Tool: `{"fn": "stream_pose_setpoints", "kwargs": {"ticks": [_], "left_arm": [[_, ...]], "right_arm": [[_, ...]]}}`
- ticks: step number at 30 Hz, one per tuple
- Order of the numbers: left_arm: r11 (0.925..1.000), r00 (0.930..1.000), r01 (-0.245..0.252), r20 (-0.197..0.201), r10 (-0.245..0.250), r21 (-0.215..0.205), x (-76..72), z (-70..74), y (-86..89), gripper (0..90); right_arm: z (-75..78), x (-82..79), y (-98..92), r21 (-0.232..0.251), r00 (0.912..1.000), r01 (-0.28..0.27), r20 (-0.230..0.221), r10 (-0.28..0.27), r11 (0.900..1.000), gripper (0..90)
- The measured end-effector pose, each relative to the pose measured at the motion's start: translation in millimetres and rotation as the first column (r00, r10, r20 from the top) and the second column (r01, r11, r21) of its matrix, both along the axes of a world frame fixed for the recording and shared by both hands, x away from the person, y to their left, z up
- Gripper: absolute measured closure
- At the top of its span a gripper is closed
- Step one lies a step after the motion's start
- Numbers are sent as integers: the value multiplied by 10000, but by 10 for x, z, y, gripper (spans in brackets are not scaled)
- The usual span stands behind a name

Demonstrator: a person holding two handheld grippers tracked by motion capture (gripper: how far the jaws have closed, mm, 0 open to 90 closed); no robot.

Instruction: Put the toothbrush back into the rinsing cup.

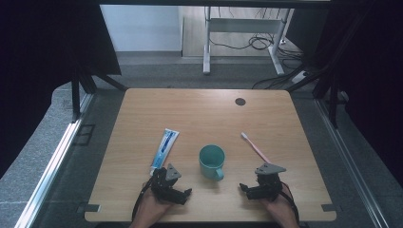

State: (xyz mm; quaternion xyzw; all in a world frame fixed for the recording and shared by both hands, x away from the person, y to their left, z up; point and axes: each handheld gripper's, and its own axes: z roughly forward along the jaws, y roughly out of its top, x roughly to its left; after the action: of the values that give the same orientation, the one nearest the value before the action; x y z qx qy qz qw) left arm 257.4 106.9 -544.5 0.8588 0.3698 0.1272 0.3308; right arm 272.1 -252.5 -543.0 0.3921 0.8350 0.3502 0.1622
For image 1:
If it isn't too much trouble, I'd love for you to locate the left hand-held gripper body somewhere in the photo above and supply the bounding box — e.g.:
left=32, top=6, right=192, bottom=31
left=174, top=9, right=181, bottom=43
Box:
left=149, top=162, right=184, bottom=204

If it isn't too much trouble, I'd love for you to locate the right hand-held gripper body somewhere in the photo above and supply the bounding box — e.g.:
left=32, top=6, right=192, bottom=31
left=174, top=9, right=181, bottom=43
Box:
left=253, top=162, right=288, bottom=202

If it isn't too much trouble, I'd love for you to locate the white blue toothpaste tube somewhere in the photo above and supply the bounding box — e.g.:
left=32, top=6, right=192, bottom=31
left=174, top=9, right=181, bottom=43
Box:
left=148, top=127, right=181, bottom=177

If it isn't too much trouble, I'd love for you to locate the teal cup with handle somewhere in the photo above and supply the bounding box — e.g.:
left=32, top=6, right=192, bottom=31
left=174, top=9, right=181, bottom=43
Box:
left=198, top=143, right=226, bottom=182

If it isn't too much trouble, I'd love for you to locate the pink toothbrush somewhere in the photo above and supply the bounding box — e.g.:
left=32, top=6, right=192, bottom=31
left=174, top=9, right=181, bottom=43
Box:
left=240, top=131, right=272, bottom=165

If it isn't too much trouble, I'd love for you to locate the person's left hand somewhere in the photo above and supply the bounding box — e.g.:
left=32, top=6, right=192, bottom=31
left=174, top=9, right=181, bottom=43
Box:
left=135, top=186, right=175, bottom=223

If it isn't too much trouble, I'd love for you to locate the person's right hand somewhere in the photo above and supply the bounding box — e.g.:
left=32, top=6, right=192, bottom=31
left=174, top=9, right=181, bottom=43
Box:
left=261, top=188, right=299, bottom=224

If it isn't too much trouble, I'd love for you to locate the black metal stand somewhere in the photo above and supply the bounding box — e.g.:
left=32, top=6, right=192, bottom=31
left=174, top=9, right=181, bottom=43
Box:
left=70, top=65, right=128, bottom=124
left=286, top=60, right=348, bottom=129

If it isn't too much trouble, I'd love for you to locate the white power strip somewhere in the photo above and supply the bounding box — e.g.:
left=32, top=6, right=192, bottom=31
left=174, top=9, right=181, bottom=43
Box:
left=291, top=70, right=309, bottom=85

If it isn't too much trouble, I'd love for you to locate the black curtain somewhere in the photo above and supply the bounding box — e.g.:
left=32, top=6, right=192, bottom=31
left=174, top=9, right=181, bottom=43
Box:
left=312, top=0, right=403, bottom=188
left=0, top=0, right=122, bottom=179

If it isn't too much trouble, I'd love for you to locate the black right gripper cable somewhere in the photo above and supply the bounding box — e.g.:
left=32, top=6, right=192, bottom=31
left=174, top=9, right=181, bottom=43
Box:
left=279, top=180, right=301, bottom=224

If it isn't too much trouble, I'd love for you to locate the aluminium rail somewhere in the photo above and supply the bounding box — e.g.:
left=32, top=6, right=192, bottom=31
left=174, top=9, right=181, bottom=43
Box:
left=314, top=97, right=390, bottom=228
left=14, top=93, right=95, bottom=228

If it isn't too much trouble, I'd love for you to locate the black floor cables bundle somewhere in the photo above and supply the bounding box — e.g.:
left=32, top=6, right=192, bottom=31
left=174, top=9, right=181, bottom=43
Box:
left=208, top=31, right=305, bottom=62

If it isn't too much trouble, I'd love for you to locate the white desk frame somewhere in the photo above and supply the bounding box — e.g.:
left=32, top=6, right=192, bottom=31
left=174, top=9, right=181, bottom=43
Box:
left=202, top=6, right=295, bottom=76

